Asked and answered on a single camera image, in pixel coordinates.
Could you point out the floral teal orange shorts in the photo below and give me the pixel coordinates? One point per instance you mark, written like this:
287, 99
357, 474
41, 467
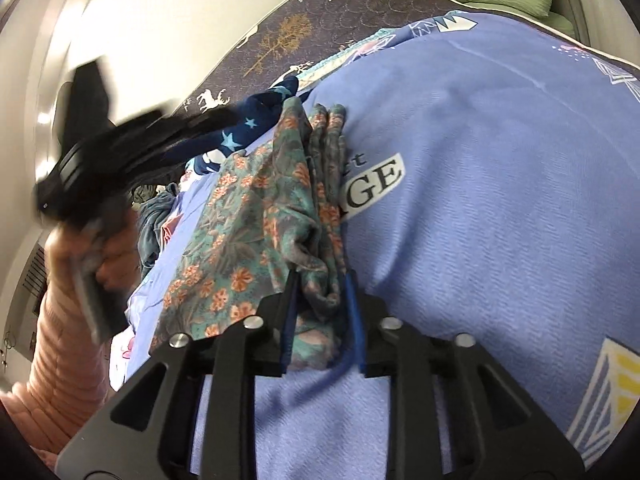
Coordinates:
260, 210

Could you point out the blue printed blanket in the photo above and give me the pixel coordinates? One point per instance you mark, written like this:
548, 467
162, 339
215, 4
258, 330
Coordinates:
475, 235

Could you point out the person's left hand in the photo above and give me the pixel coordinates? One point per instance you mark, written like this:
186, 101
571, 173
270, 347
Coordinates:
117, 255

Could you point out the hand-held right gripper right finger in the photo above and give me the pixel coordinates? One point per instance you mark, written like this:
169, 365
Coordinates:
355, 325

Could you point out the dark deer print mattress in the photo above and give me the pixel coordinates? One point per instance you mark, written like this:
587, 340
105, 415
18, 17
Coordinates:
300, 35

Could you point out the pink white cloth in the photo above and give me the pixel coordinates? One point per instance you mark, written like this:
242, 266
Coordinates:
122, 355

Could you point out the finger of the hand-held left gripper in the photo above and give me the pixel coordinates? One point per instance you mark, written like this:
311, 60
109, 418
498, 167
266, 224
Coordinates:
195, 127

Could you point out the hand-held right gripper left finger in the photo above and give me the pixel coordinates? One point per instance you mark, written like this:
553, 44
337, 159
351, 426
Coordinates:
288, 320

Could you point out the dark teal garment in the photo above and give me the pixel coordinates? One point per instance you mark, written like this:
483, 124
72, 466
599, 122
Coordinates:
150, 230

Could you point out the wall vent grille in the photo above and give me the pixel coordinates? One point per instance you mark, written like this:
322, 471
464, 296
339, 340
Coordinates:
35, 270

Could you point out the navy star print garment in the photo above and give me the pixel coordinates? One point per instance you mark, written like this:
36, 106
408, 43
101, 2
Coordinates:
250, 120

